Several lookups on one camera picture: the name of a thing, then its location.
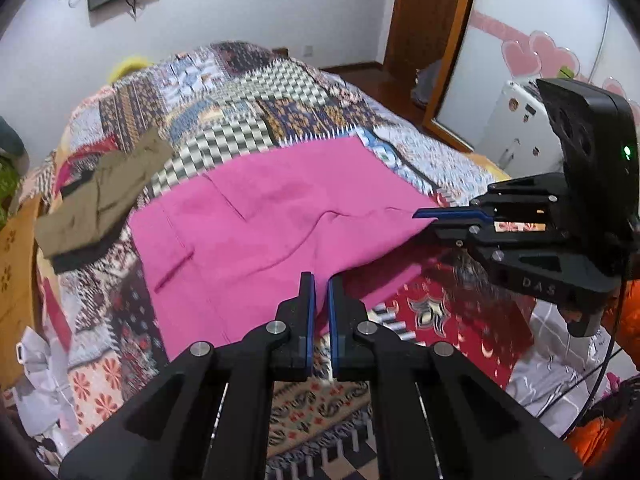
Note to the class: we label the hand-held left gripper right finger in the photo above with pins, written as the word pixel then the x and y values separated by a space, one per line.
pixel 333 325

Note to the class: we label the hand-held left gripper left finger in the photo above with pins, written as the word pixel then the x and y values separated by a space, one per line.
pixel 310 316

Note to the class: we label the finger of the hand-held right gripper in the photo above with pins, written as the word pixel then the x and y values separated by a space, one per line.
pixel 450 214
pixel 500 257

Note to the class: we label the pink pants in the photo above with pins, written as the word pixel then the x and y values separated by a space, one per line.
pixel 250 240

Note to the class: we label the olive pants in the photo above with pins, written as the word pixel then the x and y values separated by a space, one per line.
pixel 107 190

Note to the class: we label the white appliance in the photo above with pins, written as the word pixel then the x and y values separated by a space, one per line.
pixel 515 130

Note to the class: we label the white checked cloth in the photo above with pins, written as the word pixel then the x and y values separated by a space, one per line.
pixel 550 360

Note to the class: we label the grey bag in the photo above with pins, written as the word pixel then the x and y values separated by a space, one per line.
pixel 426 85

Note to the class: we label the sliding door with heart stickers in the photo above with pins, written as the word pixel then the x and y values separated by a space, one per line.
pixel 550 10

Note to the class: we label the orange garment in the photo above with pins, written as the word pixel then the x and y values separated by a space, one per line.
pixel 607 425

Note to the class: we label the patchwork bedspread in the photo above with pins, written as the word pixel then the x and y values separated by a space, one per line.
pixel 280 110

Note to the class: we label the dark cloth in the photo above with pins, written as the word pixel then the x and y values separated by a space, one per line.
pixel 80 259

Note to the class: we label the wooden bedside cabinet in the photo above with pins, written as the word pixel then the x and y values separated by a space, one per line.
pixel 17 285

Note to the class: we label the yellow pillow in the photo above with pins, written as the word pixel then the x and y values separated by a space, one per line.
pixel 127 66

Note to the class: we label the green cloth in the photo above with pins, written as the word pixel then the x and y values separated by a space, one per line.
pixel 7 185

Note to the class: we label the wooden door frame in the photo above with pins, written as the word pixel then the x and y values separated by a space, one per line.
pixel 425 20

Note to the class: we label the wall socket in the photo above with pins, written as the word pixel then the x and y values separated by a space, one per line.
pixel 308 50

